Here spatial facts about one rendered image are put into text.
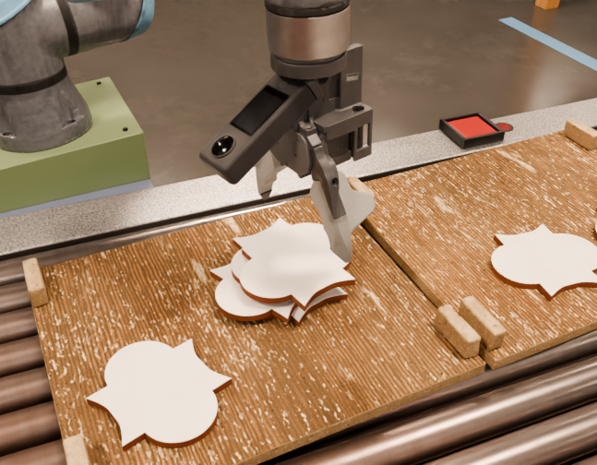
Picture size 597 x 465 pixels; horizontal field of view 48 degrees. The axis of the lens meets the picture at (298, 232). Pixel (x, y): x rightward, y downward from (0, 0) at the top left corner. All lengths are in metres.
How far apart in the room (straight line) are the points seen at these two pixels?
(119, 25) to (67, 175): 0.24
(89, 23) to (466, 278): 0.64
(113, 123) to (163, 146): 1.84
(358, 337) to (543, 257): 0.26
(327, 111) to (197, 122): 2.47
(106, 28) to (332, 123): 0.52
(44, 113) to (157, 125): 2.07
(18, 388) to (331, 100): 0.43
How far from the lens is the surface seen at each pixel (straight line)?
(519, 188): 1.00
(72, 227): 0.96
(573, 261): 0.87
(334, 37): 0.61
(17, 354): 0.80
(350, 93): 0.67
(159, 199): 0.98
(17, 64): 1.05
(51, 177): 1.08
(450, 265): 0.84
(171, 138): 3.01
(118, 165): 1.09
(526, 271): 0.84
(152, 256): 0.85
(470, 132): 1.13
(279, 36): 0.61
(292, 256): 0.77
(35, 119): 1.07
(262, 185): 0.75
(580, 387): 0.77
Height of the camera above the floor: 1.46
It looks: 38 degrees down
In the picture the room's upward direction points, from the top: straight up
